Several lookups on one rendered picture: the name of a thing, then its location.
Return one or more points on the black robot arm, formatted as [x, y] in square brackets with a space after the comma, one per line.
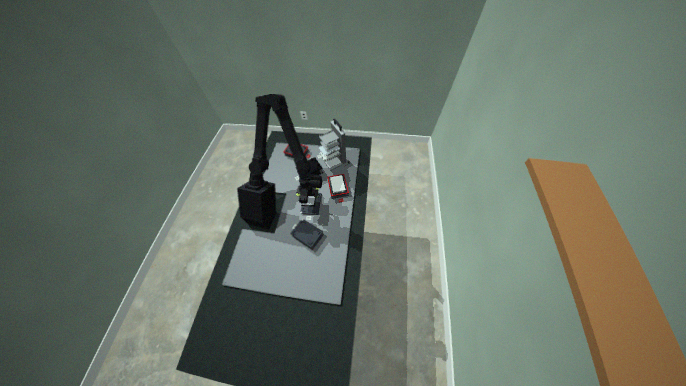
[257, 166]

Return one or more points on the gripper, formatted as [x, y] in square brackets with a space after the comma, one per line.
[314, 192]

